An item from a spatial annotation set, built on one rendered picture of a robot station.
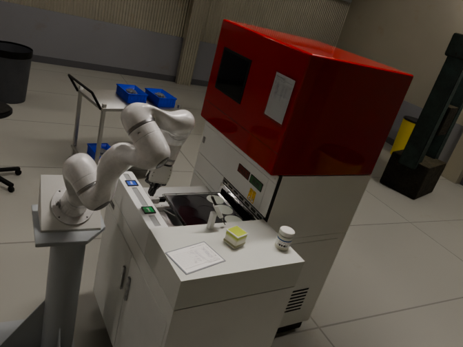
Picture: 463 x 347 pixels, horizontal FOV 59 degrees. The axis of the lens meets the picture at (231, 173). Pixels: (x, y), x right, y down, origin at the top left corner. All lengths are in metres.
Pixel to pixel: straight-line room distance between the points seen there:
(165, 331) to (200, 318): 0.15
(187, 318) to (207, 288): 0.15
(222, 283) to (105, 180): 0.62
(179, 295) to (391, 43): 8.34
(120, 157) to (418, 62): 7.90
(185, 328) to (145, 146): 0.81
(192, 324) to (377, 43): 8.52
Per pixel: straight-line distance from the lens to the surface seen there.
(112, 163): 1.49
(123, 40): 8.34
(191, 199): 2.29
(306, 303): 2.92
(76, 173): 1.65
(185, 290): 1.65
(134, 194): 2.10
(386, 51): 9.51
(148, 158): 1.36
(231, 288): 1.77
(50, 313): 2.37
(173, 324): 1.76
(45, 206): 2.03
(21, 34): 8.14
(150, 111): 1.40
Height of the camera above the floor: 1.98
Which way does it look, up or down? 23 degrees down
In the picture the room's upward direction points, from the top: 16 degrees clockwise
